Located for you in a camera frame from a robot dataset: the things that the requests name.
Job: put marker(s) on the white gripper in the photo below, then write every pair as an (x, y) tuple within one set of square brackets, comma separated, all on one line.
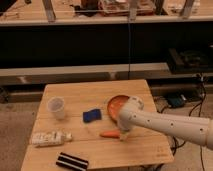
[(124, 131)]

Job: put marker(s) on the orange pepper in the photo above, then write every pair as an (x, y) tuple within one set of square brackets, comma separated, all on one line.
[(110, 134)]

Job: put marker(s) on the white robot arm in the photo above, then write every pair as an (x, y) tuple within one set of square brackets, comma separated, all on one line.
[(193, 129)]

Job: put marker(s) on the orange plate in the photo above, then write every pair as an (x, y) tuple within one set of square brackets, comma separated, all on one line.
[(114, 105)]

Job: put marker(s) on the blue sponge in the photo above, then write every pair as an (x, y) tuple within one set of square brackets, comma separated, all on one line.
[(92, 115)]

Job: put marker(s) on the black power adapter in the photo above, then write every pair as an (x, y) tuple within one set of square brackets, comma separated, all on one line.
[(175, 100)]

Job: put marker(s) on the black white striped object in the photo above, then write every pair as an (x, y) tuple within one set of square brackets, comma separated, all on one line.
[(72, 162)]

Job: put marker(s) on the clear plastic bottle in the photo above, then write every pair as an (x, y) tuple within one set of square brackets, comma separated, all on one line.
[(53, 138)]

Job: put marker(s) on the black box on shelf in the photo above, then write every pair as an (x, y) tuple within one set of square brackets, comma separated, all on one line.
[(189, 61)]

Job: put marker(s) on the red items box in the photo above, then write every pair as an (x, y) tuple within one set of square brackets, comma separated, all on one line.
[(121, 7)]

